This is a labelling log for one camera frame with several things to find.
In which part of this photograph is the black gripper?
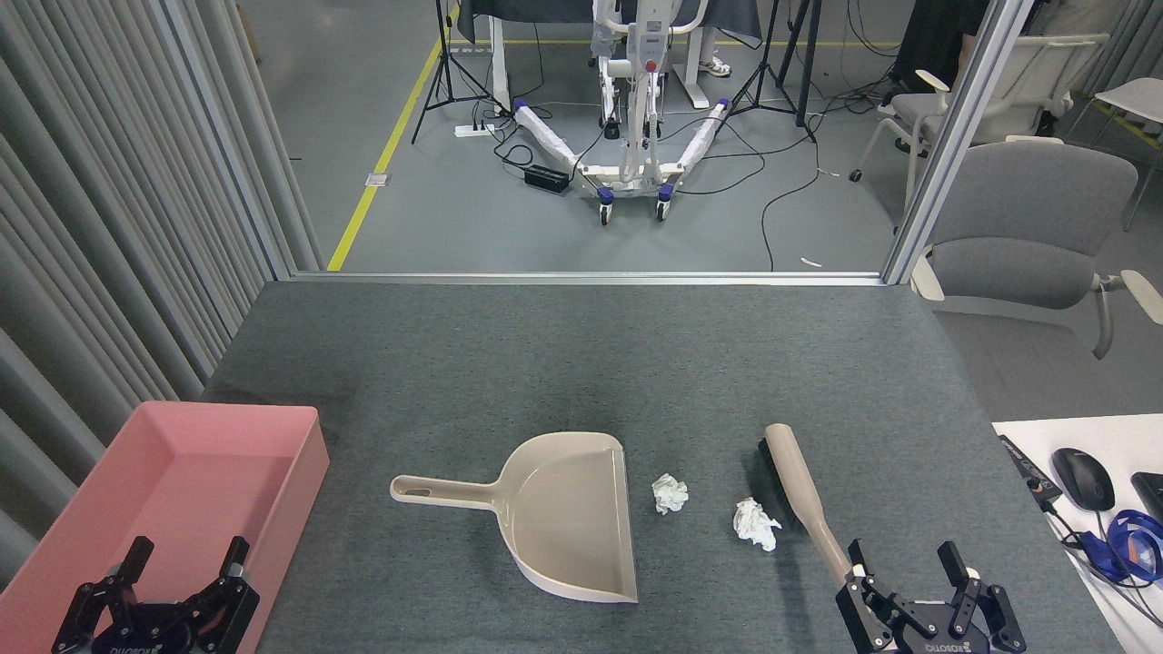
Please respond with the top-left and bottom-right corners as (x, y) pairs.
(835, 539), (1029, 654)
(52, 536), (261, 654)

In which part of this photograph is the large white paper ball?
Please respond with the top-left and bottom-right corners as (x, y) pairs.
(732, 497), (782, 552)

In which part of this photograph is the beige brush with black bristles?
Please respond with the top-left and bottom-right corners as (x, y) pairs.
(758, 423), (860, 588)

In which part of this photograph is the small white paper ball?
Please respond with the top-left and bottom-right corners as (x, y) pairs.
(651, 472), (690, 516)

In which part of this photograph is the beige plastic dustpan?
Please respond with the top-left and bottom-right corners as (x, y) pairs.
(390, 431), (639, 604)

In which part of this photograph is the pink plastic bin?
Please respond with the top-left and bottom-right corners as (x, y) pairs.
(0, 401), (331, 654)

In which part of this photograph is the slim black device with label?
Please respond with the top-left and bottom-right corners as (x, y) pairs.
(998, 434), (1064, 510)

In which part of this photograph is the black computer mouse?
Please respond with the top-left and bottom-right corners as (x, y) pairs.
(1052, 447), (1116, 512)

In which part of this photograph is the white side table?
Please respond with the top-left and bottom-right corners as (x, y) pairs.
(992, 414), (1163, 654)

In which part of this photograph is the grey pleated curtain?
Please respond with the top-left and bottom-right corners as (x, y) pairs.
(0, 0), (323, 591)

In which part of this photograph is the grey office chair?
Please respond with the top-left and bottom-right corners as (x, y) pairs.
(910, 141), (1163, 361)

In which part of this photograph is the white mesh office chair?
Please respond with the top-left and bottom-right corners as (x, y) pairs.
(850, 34), (1111, 214)

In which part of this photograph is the white chair with thin legs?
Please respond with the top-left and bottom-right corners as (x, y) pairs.
(1095, 77), (1163, 233)

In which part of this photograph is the black tripod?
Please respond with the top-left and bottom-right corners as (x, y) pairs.
(411, 0), (510, 144)
(727, 0), (822, 144)

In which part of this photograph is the white stand on wheels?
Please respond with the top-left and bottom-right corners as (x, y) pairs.
(512, 0), (732, 225)

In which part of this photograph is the white desk with dark cloth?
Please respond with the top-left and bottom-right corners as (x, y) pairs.
(454, 0), (764, 114)

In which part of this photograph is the grey cable on white table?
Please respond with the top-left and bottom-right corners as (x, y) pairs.
(1045, 504), (1163, 629)

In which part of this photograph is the blue lanyard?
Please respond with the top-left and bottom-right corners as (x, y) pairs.
(1081, 509), (1163, 584)

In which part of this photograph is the long black floor cable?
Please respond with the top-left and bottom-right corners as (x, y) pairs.
(759, 136), (823, 272)

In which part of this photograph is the silver aluminium post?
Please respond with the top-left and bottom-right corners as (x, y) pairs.
(881, 0), (1037, 285)

